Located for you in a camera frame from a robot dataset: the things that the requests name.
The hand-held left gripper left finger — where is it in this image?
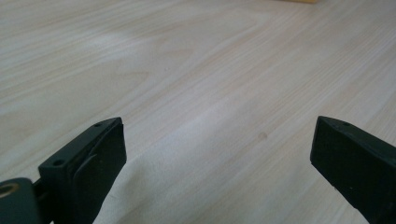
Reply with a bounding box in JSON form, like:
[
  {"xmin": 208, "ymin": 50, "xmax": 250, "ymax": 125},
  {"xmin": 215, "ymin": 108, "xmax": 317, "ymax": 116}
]
[{"xmin": 37, "ymin": 117, "xmax": 128, "ymax": 224}]

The yellow object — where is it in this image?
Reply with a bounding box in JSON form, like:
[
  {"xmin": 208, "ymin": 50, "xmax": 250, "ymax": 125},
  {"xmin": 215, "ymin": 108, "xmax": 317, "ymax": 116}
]
[{"xmin": 279, "ymin": 0, "xmax": 319, "ymax": 5}]

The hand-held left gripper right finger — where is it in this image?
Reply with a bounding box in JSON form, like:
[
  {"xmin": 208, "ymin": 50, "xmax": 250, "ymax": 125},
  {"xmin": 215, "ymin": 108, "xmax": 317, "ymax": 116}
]
[{"xmin": 309, "ymin": 115, "xmax": 396, "ymax": 224}]

